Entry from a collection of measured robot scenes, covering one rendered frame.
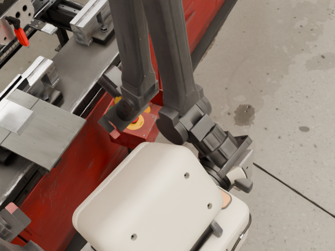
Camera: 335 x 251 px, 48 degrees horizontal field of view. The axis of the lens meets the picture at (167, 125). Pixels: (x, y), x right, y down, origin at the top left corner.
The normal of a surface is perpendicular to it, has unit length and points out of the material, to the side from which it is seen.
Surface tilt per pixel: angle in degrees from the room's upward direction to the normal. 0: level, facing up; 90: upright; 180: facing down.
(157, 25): 89
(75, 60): 0
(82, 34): 90
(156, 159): 42
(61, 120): 0
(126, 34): 90
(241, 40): 0
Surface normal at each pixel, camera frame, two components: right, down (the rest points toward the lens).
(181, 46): 0.76, 0.43
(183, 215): 0.55, 0.03
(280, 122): -0.04, -0.53
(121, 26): -0.59, 0.69
